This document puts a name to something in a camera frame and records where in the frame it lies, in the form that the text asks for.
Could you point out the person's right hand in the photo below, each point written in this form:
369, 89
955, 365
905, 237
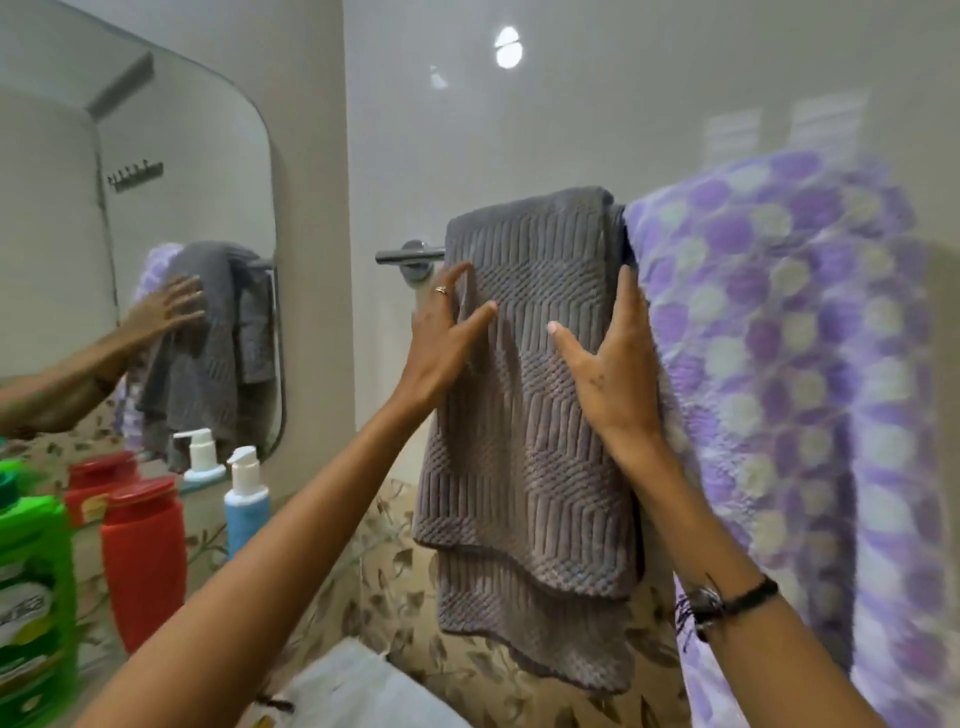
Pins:
622, 382

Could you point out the person's left hand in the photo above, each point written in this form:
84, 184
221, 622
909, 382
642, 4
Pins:
435, 352

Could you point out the grey ribbed towel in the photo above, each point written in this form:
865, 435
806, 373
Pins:
525, 487

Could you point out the purple dotted towel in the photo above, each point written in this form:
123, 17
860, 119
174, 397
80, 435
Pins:
810, 375

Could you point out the blue white pump bottle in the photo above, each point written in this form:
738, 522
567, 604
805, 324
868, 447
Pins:
246, 517

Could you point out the white wash basin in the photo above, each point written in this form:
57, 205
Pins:
352, 690

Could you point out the red shampoo bottle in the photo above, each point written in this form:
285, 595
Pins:
142, 570

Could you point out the green shampoo pump bottle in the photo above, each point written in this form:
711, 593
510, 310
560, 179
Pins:
37, 540

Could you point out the person's left forearm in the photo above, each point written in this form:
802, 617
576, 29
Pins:
262, 585

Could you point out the person's right forearm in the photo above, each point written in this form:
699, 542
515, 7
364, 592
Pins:
787, 675

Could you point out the chrome towel bar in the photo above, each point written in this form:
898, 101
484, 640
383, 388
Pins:
405, 256

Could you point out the rounded wall mirror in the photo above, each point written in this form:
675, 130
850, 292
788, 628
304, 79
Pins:
187, 150

